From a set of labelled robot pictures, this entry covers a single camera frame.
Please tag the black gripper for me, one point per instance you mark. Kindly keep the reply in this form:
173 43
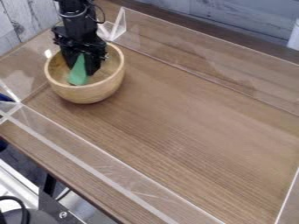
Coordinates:
77 37

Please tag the green rectangular block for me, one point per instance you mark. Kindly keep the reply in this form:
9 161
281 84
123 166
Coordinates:
78 77

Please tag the light wooden bowl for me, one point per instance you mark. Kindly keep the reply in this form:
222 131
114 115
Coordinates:
103 83

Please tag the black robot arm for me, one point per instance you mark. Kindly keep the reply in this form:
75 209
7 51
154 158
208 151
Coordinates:
75 7

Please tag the blue object at left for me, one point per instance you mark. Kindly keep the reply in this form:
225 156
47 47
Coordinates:
6 98

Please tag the clear acrylic front barrier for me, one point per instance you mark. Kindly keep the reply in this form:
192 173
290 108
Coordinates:
110 151

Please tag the black table leg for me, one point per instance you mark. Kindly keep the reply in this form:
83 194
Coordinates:
50 185

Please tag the white object at right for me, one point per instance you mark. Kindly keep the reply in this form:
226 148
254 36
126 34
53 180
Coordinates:
294 38

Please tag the clear acrylic corner bracket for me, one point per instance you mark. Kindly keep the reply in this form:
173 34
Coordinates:
111 30

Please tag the grey metal bracket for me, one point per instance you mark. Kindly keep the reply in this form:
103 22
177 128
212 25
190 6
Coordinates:
57 210

